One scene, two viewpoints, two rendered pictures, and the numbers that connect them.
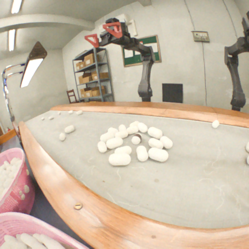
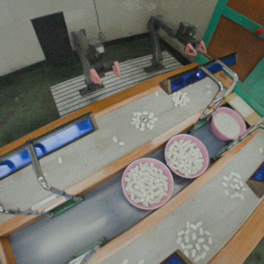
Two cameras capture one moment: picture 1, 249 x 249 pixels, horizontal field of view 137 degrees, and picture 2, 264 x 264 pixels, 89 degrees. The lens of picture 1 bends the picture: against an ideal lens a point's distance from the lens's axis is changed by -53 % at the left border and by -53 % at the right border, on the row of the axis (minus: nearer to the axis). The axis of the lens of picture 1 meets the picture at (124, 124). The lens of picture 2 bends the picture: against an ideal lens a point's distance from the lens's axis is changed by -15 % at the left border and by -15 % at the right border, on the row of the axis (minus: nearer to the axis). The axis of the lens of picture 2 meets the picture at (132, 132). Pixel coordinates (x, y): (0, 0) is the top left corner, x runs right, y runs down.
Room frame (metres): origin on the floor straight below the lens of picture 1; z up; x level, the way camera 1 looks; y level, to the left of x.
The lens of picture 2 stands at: (0.09, 0.54, 1.56)
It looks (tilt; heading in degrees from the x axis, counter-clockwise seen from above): 60 degrees down; 287
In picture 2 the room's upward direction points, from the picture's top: 7 degrees clockwise
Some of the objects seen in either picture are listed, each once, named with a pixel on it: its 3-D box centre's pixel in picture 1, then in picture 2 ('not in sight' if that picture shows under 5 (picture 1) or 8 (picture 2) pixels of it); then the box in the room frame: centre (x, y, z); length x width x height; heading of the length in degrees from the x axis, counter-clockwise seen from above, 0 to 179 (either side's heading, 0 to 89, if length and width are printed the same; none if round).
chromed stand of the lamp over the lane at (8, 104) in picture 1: (20, 103); (43, 186); (0.43, 0.58, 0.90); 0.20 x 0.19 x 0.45; 56
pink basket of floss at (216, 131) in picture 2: not in sight; (226, 125); (-0.37, -0.26, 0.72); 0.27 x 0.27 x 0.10
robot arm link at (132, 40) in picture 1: (125, 34); (93, 48); (0.53, -0.07, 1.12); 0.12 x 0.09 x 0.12; 143
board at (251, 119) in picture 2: not in sight; (244, 110); (-0.49, -0.44, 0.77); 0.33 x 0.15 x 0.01; 146
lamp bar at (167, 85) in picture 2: not in sight; (206, 67); (-0.04, -0.27, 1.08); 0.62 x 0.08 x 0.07; 56
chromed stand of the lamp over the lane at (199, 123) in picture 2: not in sight; (202, 98); (-0.10, -0.22, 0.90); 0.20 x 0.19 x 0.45; 56
